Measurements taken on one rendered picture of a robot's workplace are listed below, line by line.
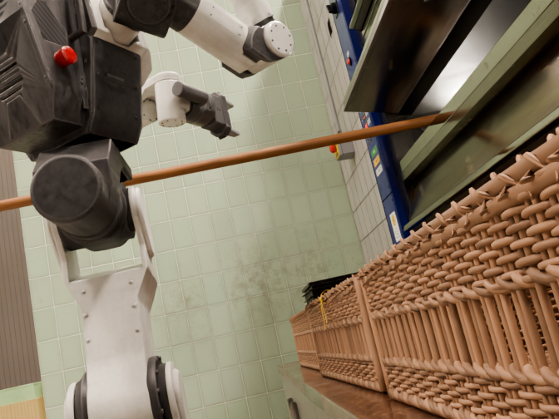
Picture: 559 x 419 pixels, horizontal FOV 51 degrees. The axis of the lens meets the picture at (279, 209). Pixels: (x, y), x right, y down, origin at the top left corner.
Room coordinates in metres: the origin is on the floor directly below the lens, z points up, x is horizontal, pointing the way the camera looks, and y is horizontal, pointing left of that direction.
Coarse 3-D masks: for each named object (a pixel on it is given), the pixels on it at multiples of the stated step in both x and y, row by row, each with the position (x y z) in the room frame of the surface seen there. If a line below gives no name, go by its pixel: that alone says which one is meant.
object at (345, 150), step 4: (340, 144) 2.56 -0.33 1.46; (344, 144) 2.56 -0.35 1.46; (348, 144) 2.56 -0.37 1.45; (352, 144) 2.56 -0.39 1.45; (336, 148) 2.58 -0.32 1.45; (340, 148) 2.56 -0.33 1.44; (344, 148) 2.56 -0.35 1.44; (348, 148) 2.56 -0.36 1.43; (352, 148) 2.56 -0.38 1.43; (336, 152) 2.61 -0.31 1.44; (340, 152) 2.56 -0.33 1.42; (344, 152) 2.56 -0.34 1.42; (348, 152) 2.56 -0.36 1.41; (352, 152) 2.56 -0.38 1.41; (336, 156) 2.63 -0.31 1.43; (340, 156) 2.59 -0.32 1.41; (344, 156) 2.60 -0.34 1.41; (348, 156) 2.61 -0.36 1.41
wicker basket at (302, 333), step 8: (304, 312) 1.49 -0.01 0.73; (296, 320) 1.72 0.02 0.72; (304, 320) 1.57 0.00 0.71; (296, 328) 1.81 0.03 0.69; (304, 328) 1.61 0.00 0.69; (296, 336) 1.86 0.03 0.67; (304, 336) 1.65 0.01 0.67; (296, 344) 1.91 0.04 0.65; (304, 344) 1.69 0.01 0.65; (312, 344) 1.53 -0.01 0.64; (304, 352) 1.71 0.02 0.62; (312, 352) 1.55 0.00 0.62; (304, 360) 1.78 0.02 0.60; (312, 360) 1.59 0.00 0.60
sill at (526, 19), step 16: (544, 0) 0.98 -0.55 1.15; (528, 16) 1.04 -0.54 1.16; (512, 32) 1.11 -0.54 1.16; (496, 48) 1.18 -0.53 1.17; (480, 64) 1.27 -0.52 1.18; (496, 64) 1.20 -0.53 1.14; (480, 80) 1.29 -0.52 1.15; (464, 96) 1.39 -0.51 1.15; (448, 112) 1.50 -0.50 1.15; (432, 128) 1.64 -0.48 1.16; (416, 144) 1.80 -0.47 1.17; (400, 160) 1.99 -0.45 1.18
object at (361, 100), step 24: (408, 0) 1.30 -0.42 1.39; (432, 0) 1.31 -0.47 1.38; (456, 0) 1.31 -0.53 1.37; (384, 24) 1.41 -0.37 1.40; (408, 24) 1.41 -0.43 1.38; (432, 24) 1.42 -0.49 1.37; (384, 48) 1.54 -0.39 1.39; (408, 48) 1.54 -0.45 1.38; (432, 48) 1.54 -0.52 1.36; (360, 72) 1.69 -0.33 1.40; (384, 72) 1.69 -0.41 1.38; (408, 72) 1.69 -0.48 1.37; (360, 96) 1.87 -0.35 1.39; (384, 96) 1.87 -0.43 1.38
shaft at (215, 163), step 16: (368, 128) 1.63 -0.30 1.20; (384, 128) 1.63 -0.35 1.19; (400, 128) 1.64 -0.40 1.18; (416, 128) 1.66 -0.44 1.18; (288, 144) 1.61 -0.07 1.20; (304, 144) 1.61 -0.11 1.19; (320, 144) 1.62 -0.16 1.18; (336, 144) 1.63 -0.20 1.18; (208, 160) 1.59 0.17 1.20; (224, 160) 1.59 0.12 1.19; (240, 160) 1.60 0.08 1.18; (144, 176) 1.57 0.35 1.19; (160, 176) 1.57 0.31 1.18; (0, 208) 1.53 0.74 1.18; (16, 208) 1.54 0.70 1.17
